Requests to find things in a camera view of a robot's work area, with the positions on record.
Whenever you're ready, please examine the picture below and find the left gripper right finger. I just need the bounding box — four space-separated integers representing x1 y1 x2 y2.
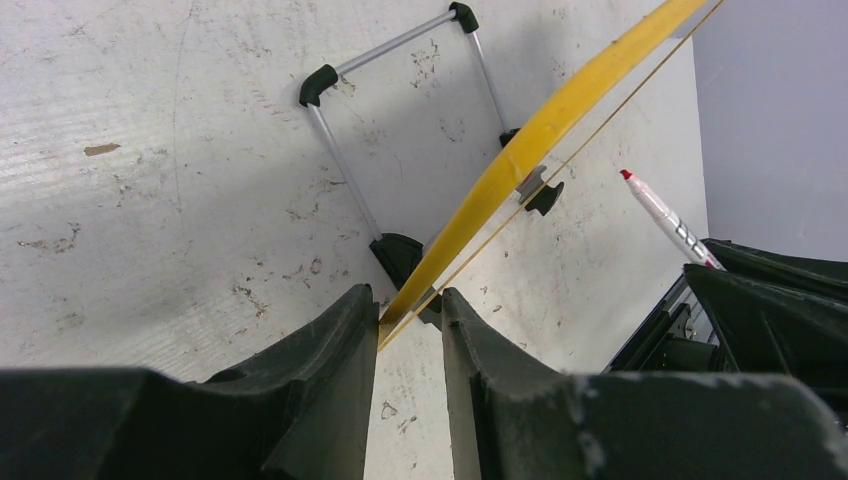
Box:
442 288 847 479

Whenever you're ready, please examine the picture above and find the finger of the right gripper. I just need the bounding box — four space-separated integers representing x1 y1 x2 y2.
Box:
683 265 847 398
704 239 847 302

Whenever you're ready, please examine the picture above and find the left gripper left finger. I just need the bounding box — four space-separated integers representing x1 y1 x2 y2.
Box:
1 284 379 479

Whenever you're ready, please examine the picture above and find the red whiteboard marker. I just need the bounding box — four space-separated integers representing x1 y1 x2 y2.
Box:
619 169 725 270

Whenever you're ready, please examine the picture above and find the yellow framed whiteboard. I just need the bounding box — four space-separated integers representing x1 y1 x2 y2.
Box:
378 1 722 349

